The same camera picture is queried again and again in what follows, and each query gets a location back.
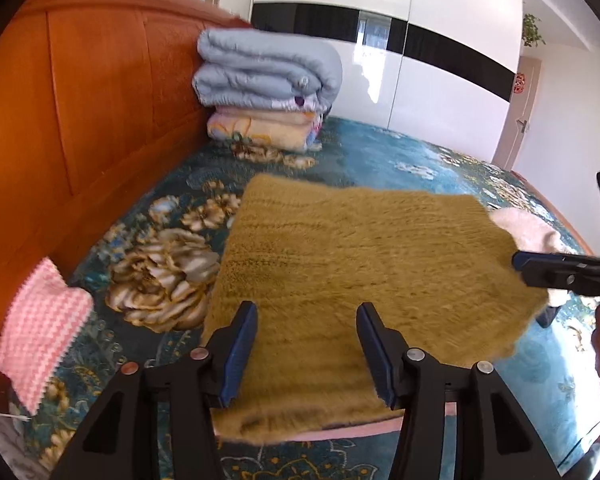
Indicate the mustard yellow knit sweater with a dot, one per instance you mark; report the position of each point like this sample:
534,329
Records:
436,268

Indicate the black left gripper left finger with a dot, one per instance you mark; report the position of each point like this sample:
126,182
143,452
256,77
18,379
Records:
118,437

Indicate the white black glossy wardrobe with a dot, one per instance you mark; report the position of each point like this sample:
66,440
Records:
440,70

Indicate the pink white knitted item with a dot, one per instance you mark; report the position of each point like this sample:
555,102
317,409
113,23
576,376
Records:
41,324

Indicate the teal floral bed blanket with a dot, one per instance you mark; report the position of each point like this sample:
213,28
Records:
185,219

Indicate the folded pink fleece garment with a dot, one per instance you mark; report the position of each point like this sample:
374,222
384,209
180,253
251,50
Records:
370,429

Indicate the orange wooden headboard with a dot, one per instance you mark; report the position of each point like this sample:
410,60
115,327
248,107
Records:
96,106

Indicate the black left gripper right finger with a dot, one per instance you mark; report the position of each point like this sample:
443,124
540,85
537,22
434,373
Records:
494,437

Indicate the pale pink fluffy garment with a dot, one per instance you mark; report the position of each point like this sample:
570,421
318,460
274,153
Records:
526,232

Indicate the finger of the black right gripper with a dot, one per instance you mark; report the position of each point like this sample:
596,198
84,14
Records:
519,259
578,277

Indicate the folded yellow patterned blanket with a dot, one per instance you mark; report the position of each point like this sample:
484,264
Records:
287,131

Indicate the pinkish room door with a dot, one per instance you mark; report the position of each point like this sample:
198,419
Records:
521,103

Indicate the green potted plant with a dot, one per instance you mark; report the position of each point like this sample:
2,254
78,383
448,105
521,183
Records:
531,36

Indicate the folded light blue quilt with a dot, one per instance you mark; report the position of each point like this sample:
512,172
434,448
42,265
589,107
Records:
248,68

